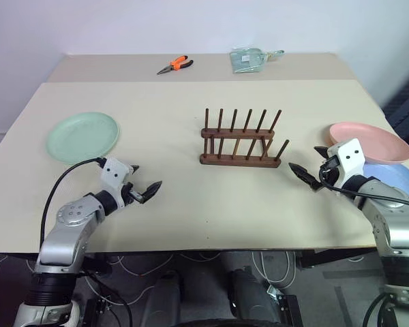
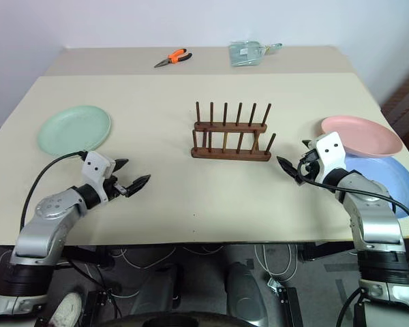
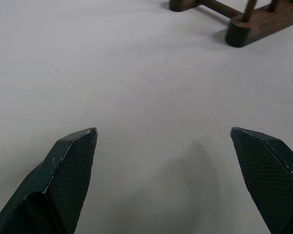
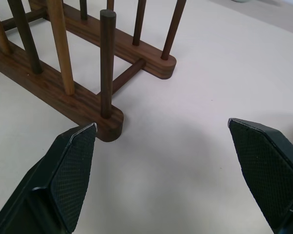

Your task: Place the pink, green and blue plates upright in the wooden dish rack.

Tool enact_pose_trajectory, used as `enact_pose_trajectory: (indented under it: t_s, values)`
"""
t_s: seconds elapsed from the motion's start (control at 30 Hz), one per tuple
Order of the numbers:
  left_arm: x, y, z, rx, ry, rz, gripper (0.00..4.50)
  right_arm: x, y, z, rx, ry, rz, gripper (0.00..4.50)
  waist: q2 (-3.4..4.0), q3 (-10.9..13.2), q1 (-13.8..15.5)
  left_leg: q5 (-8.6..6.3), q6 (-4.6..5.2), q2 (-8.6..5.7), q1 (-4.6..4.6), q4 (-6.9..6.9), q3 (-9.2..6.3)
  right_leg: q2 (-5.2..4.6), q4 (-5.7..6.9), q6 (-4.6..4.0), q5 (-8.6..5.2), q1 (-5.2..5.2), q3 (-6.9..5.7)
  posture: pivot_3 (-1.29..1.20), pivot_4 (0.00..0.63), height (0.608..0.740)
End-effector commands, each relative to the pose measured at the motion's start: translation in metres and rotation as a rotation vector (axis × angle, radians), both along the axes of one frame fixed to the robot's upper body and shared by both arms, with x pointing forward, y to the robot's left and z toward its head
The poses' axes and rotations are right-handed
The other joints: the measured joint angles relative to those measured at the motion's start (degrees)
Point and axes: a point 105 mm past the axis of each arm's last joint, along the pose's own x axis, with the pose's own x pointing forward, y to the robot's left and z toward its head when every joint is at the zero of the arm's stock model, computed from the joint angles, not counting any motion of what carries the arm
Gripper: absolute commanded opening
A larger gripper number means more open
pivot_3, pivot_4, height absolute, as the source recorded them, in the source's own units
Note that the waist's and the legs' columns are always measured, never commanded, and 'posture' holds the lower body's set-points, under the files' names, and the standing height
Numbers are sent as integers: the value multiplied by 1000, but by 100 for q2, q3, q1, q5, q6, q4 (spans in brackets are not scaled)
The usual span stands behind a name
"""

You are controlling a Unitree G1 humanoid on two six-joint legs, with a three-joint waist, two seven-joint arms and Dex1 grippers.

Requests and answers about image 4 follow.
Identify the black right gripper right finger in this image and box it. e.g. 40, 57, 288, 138
228, 117, 293, 234

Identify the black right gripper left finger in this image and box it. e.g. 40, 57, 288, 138
0, 123, 98, 234

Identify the wooden dish rack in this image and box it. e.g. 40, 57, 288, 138
0, 0, 187, 143

